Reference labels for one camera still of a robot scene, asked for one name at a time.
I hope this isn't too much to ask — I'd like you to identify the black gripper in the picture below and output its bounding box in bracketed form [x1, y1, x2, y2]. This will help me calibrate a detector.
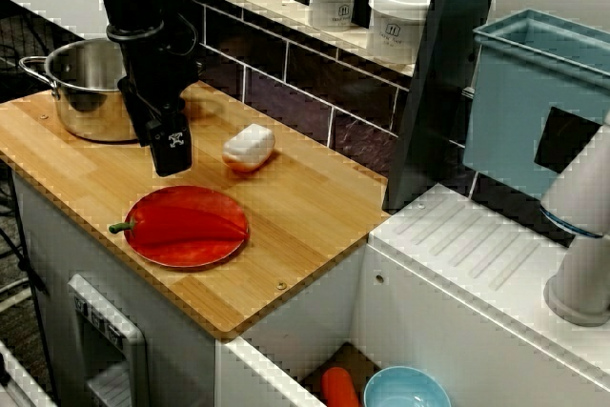
[105, 18, 199, 178]

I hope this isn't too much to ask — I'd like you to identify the white topped bread piece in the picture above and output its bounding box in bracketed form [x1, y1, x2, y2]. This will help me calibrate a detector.
[221, 123, 276, 173]

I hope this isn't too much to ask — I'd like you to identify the long red pepper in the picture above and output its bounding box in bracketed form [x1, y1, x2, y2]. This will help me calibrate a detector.
[108, 206, 250, 249]

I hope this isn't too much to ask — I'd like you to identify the stainless steel pot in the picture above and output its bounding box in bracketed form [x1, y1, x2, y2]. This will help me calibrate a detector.
[18, 38, 144, 143]

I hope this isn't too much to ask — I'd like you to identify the orange round plate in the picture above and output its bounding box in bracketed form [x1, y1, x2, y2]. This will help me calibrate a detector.
[124, 185, 250, 269]

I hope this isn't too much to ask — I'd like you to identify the beige tiled shelf ledge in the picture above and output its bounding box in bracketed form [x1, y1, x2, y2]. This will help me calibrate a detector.
[159, 0, 420, 77]

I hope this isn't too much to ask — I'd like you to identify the grey dispenser panel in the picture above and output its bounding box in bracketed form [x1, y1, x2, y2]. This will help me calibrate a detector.
[66, 273, 150, 407]

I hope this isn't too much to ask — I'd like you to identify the white lidded jar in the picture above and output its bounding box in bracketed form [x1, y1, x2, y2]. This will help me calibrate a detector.
[366, 0, 434, 66]
[306, 0, 361, 32]

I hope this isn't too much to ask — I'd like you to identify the dark grey upright panel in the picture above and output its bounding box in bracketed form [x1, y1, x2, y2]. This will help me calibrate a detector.
[384, 0, 505, 212]

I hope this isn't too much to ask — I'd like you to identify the orange toy carrot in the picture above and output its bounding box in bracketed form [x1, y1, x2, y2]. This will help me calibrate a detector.
[320, 367, 361, 407]

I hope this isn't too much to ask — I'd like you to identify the white toy sink unit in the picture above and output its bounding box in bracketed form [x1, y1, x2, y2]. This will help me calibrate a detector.
[216, 182, 610, 407]

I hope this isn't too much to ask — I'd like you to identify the light blue bowl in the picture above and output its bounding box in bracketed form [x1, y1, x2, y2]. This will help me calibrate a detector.
[363, 365, 453, 407]

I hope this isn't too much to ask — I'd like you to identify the light blue plastic bin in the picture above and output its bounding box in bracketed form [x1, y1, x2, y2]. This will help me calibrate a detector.
[464, 8, 610, 201]

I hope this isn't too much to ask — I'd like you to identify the grey toy faucet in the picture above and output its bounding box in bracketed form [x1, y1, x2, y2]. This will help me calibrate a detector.
[538, 111, 610, 328]

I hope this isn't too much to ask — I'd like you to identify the black cable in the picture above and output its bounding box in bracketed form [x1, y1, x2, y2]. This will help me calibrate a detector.
[0, 158, 63, 407]

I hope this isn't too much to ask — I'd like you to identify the silver aluminium frame rail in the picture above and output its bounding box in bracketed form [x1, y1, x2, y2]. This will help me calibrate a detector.
[0, 339, 56, 407]

